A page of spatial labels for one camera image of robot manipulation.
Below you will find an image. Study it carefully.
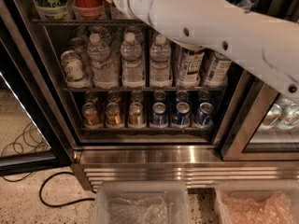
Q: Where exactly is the clear bubble wrap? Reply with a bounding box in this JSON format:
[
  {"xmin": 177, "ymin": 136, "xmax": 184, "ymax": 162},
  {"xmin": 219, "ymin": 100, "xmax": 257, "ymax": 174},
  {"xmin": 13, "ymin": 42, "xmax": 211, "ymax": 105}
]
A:
[{"xmin": 108, "ymin": 195, "xmax": 174, "ymax": 224}]

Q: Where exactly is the middle wire shelf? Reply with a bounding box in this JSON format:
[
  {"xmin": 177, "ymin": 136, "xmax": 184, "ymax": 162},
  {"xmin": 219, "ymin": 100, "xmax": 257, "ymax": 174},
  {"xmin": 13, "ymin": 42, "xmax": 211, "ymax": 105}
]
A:
[{"xmin": 63, "ymin": 87, "xmax": 226, "ymax": 92}]

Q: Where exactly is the middle clear water bottle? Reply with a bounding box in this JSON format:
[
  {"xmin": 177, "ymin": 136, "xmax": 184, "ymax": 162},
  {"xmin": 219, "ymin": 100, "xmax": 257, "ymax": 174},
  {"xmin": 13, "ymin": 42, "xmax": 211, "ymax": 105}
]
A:
[{"xmin": 121, "ymin": 32, "xmax": 145, "ymax": 88}]

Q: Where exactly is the open glass fridge door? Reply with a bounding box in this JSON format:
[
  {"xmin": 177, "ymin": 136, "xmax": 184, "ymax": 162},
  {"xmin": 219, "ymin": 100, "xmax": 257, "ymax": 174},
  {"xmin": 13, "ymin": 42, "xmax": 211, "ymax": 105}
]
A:
[{"xmin": 0, "ymin": 0, "xmax": 71, "ymax": 176}]

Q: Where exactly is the right clear water bottle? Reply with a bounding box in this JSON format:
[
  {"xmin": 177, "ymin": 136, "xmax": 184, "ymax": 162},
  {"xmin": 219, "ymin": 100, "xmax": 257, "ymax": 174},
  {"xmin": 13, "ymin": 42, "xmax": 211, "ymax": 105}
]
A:
[{"xmin": 149, "ymin": 35, "xmax": 172, "ymax": 87}]

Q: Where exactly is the left clear water bottle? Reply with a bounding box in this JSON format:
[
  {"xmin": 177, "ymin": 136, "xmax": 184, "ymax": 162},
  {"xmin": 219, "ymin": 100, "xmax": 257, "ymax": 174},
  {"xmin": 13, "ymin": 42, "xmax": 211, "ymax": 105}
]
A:
[{"xmin": 87, "ymin": 34, "xmax": 118, "ymax": 89}]

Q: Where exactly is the stainless steel fridge frame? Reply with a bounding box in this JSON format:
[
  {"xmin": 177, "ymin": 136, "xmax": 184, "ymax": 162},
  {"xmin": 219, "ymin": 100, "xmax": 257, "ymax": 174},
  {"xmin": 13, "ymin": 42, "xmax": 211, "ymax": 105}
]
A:
[{"xmin": 4, "ymin": 0, "xmax": 299, "ymax": 190}]

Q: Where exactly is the pink bubble wrap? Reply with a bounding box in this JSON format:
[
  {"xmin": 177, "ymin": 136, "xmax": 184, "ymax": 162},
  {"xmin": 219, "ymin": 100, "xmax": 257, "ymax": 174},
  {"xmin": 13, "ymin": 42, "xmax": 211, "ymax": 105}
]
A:
[{"xmin": 221, "ymin": 190, "xmax": 298, "ymax": 224}]

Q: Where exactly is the middle gold can front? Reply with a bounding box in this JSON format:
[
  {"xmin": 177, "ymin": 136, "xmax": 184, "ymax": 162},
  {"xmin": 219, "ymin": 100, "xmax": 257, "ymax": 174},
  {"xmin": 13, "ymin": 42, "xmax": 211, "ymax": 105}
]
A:
[{"xmin": 106, "ymin": 103, "xmax": 124, "ymax": 129}]

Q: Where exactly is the gold can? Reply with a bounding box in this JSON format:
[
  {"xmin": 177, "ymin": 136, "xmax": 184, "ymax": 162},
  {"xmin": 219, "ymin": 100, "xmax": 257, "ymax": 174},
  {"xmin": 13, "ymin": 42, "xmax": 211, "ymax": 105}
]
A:
[
  {"xmin": 81, "ymin": 103, "xmax": 102, "ymax": 129},
  {"xmin": 106, "ymin": 103, "xmax": 124, "ymax": 129},
  {"xmin": 129, "ymin": 102, "xmax": 145, "ymax": 128}
]

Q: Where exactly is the black power cable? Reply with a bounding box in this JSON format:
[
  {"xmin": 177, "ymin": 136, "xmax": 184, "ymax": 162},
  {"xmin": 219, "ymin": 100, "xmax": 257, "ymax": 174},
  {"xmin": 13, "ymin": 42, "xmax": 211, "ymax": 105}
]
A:
[{"xmin": 38, "ymin": 171, "xmax": 96, "ymax": 209}]

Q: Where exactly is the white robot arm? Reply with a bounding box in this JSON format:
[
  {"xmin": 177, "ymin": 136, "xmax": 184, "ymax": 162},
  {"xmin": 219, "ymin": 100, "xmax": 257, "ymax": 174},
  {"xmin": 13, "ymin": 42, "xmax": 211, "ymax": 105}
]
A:
[{"xmin": 106, "ymin": 0, "xmax": 299, "ymax": 103}]

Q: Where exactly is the green white can middle shelf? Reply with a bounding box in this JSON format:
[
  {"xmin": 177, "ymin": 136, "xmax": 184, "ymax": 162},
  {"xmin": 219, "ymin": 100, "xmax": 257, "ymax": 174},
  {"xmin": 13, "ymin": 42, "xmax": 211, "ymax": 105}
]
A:
[{"xmin": 61, "ymin": 50, "xmax": 91, "ymax": 89}]

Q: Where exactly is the right brown tea bottle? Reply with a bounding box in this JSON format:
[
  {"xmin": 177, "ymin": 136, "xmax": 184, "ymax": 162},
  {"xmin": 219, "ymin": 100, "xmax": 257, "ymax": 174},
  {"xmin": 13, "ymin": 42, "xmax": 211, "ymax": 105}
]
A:
[{"xmin": 204, "ymin": 51, "xmax": 232, "ymax": 87}]

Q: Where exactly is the brown tea bottle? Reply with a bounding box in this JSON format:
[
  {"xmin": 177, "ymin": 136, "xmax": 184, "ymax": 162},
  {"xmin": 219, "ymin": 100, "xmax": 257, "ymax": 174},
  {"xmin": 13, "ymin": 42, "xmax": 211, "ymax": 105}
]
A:
[
  {"xmin": 204, "ymin": 51, "xmax": 232, "ymax": 87},
  {"xmin": 177, "ymin": 48, "xmax": 205, "ymax": 88}
]

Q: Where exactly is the wire shelf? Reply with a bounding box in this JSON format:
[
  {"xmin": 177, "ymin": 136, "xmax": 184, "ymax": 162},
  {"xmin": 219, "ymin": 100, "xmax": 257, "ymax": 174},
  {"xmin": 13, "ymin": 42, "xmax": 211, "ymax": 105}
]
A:
[
  {"xmin": 32, "ymin": 19, "xmax": 148, "ymax": 26},
  {"xmin": 63, "ymin": 87, "xmax": 226, "ymax": 92}
]

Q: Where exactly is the left brown tea bottle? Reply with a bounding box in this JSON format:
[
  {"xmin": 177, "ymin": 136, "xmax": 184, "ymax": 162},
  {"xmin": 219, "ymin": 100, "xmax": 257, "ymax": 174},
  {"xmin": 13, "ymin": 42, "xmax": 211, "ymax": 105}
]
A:
[{"xmin": 177, "ymin": 48, "xmax": 205, "ymax": 88}]

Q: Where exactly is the left red coke can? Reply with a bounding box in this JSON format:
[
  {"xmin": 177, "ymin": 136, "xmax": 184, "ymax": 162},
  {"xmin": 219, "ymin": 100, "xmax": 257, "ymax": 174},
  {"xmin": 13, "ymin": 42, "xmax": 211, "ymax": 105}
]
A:
[{"xmin": 73, "ymin": 0, "xmax": 106, "ymax": 20}]

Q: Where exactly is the middle blue can front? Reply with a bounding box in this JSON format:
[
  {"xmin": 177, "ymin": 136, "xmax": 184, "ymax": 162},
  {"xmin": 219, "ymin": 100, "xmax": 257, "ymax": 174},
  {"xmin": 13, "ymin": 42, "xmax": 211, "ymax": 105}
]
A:
[{"xmin": 171, "ymin": 102, "xmax": 191, "ymax": 127}]

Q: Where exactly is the left gold can front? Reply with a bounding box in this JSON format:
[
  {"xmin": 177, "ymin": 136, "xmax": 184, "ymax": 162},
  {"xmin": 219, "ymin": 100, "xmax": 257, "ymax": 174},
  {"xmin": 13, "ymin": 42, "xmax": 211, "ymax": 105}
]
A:
[{"xmin": 81, "ymin": 103, "xmax": 102, "ymax": 129}]

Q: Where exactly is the silver can right fridge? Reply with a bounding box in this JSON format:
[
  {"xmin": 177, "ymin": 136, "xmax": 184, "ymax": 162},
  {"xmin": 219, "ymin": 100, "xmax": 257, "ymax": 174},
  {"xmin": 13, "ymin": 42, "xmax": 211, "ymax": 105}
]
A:
[{"xmin": 277, "ymin": 104, "xmax": 299, "ymax": 130}]

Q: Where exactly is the top wire shelf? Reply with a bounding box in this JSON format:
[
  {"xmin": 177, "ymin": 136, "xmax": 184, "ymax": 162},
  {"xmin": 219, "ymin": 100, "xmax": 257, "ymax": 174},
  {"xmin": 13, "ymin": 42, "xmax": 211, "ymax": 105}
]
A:
[{"xmin": 32, "ymin": 19, "xmax": 148, "ymax": 26}]

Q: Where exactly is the right gold can front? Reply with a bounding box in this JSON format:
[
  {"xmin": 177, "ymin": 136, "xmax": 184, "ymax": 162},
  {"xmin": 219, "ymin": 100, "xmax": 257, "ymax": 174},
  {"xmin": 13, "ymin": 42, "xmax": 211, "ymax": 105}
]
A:
[{"xmin": 129, "ymin": 102, "xmax": 145, "ymax": 128}]

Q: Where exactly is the right blue can front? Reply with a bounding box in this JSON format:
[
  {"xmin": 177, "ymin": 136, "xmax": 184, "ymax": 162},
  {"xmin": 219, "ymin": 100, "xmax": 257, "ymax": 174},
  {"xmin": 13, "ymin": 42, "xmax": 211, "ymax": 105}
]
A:
[{"xmin": 193, "ymin": 102, "xmax": 214, "ymax": 127}]

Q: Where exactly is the left clear plastic bin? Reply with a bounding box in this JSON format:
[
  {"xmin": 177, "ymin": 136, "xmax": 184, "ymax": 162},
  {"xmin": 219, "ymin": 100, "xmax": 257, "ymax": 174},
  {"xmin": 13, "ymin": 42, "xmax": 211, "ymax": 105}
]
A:
[{"xmin": 91, "ymin": 181, "xmax": 191, "ymax": 224}]

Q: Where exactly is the clear water bottle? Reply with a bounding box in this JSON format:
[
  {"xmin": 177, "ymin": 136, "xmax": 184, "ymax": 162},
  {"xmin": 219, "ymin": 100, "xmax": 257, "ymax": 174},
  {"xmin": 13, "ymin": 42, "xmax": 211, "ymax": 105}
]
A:
[
  {"xmin": 87, "ymin": 34, "xmax": 118, "ymax": 89},
  {"xmin": 121, "ymin": 32, "xmax": 145, "ymax": 88},
  {"xmin": 149, "ymin": 35, "xmax": 172, "ymax": 87}
]

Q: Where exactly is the left blue can front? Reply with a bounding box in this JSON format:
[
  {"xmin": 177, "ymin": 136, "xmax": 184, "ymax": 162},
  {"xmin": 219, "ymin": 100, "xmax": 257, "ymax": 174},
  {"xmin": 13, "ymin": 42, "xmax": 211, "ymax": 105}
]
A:
[{"xmin": 150, "ymin": 102, "xmax": 167, "ymax": 128}]

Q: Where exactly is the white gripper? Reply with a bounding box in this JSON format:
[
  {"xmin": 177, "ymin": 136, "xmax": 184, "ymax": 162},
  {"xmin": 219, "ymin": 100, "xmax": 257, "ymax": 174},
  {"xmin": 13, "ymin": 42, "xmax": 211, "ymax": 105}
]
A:
[{"xmin": 93, "ymin": 0, "xmax": 150, "ymax": 21}]

